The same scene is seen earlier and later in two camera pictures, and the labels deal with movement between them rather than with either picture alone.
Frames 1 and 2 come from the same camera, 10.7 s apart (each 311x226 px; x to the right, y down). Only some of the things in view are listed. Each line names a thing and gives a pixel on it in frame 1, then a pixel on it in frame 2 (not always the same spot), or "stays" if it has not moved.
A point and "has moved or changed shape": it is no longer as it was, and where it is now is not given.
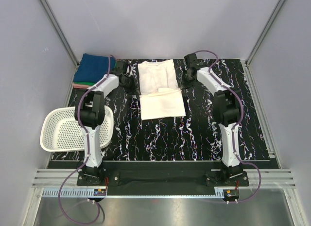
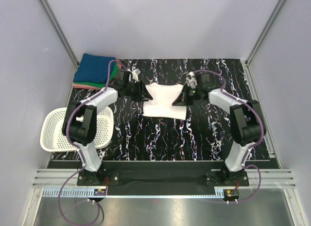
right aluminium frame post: (267, 26) stays
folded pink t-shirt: (81, 86) stays
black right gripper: (186, 78) to (185, 96)
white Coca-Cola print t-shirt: (160, 96) has moved or changed shape
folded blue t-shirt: (92, 67) stays
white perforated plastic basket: (61, 131) stays
